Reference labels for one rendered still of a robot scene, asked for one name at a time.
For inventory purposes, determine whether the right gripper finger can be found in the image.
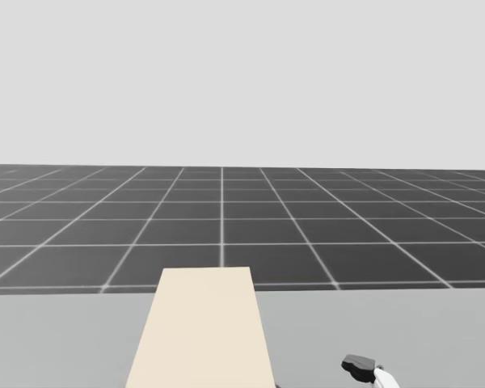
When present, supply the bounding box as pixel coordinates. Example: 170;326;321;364
340;354;401;388

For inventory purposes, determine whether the tall board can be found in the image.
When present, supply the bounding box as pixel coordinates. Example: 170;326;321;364
124;266;276;388

